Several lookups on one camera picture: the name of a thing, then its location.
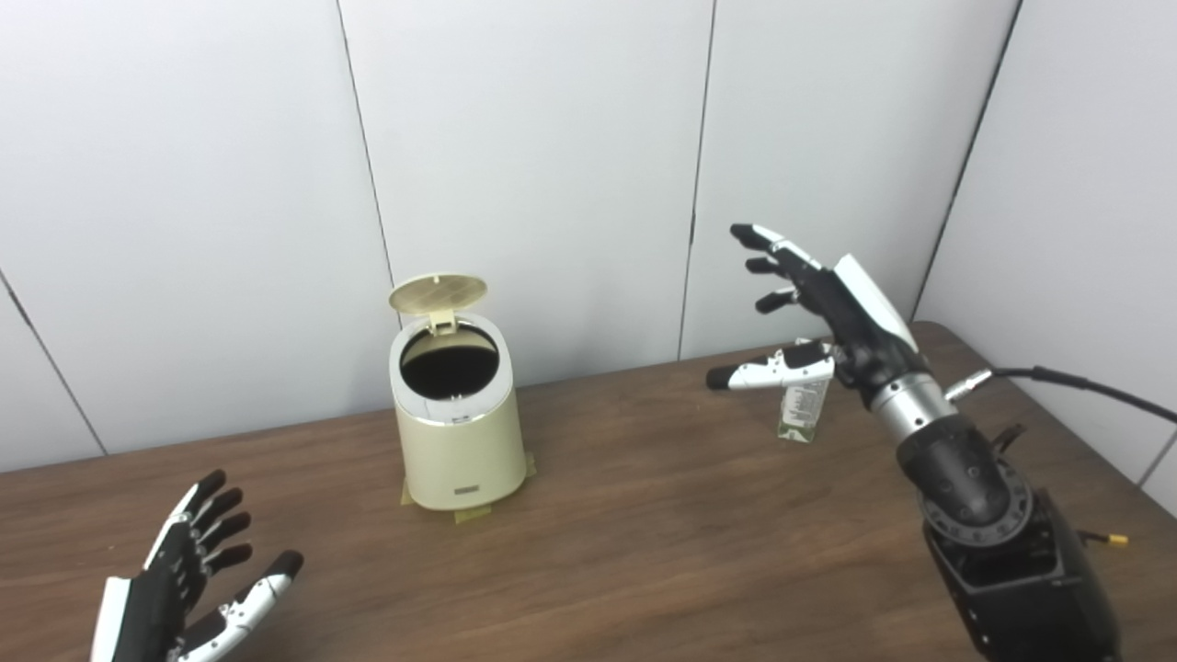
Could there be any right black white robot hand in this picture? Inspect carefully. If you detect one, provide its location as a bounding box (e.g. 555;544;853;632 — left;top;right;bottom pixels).
705;223;930;410

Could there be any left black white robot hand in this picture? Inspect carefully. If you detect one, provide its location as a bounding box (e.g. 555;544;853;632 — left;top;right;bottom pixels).
90;470;304;662

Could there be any white green milk carton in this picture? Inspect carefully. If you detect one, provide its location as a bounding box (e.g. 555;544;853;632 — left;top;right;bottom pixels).
777;340;833;444

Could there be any cream round bin lid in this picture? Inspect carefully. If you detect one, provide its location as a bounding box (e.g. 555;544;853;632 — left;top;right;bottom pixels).
388;272;489;334

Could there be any cream-colored round bin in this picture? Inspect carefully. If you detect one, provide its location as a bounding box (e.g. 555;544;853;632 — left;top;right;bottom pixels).
388;313;530;511

